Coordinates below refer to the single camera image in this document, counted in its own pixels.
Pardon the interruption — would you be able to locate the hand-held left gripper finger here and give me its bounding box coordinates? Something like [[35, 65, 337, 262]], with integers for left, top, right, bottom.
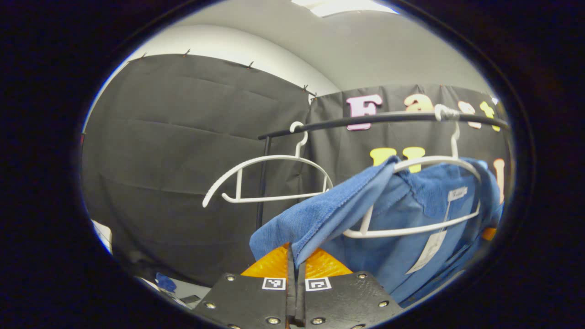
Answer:
[[296, 247, 404, 329], [191, 242, 297, 329]]

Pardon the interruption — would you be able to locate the large ceiling light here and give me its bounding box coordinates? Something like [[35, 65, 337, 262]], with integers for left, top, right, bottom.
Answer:
[[291, 0, 398, 18]]

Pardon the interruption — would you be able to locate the black backdrop cloth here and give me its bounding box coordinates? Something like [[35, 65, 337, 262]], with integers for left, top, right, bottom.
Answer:
[[81, 53, 316, 288], [304, 84, 510, 215]]

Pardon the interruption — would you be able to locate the blue corduroy jacket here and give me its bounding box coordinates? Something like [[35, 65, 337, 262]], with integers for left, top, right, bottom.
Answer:
[[249, 155, 503, 309]]

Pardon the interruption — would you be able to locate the white clothes hanger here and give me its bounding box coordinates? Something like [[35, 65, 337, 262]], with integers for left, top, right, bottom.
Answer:
[[202, 121, 334, 208], [343, 104, 483, 239]]

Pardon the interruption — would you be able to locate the small blue cloth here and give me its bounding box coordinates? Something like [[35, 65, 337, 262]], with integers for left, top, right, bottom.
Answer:
[[154, 272, 177, 293]]

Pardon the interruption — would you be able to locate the black metal clothes rack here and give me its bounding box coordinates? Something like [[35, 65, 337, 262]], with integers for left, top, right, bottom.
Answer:
[[255, 112, 510, 230]]

